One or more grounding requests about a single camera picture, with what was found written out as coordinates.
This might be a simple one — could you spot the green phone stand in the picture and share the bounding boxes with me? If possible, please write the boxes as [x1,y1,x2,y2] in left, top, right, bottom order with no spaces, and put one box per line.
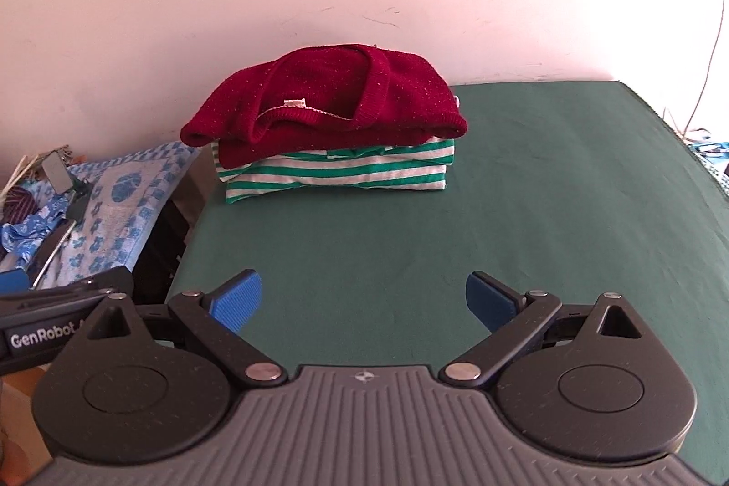
[68,179,93,223]

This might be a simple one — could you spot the white sticks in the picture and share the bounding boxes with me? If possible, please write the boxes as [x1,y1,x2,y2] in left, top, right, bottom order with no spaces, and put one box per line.
[0,153,53,202]

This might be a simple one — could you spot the green white striped shirt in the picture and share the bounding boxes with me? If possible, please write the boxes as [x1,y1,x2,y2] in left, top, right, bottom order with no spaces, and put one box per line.
[212,136,457,205]

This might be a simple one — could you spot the thin wall cable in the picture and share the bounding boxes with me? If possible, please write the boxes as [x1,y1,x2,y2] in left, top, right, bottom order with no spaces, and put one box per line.
[683,5,722,135]

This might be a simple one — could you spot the green table cloth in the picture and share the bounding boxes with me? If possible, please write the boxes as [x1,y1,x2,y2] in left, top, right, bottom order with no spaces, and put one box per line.
[165,79,729,464]

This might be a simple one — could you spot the dark striped cloth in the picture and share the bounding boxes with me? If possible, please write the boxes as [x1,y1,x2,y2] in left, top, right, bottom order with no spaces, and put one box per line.
[3,187,41,225]

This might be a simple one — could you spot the phone on stand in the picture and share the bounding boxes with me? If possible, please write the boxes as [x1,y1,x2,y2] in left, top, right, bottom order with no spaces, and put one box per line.
[42,151,69,192]

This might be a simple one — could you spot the flat lying smartphone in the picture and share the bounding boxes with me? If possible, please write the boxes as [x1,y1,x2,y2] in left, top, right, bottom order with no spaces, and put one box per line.
[28,221,78,287]

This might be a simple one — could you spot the dark red knit sweater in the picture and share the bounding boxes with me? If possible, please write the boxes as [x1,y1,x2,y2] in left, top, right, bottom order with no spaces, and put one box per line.
[179,43,469,169]

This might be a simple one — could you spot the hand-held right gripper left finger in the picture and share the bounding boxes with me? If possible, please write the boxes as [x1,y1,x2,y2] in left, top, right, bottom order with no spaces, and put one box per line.
[85,268,288,388]

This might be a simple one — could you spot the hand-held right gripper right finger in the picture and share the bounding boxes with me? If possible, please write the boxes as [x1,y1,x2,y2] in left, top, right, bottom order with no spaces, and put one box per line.
[438,271,647,389]

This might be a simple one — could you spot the dark wooden side table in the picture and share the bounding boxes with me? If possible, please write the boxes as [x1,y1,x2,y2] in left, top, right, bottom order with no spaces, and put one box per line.
[133,150,214,302]

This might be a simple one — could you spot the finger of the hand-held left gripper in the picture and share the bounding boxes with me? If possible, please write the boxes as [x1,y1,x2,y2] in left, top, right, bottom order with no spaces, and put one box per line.
[0,268,29,295]

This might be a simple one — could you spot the blue patterned cloth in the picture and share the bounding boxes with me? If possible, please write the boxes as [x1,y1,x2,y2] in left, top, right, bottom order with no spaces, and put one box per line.
[0,193,69,271]

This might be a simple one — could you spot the blue floral towel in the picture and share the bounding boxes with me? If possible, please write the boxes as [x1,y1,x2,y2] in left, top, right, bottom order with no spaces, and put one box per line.
[57,141,203,289]

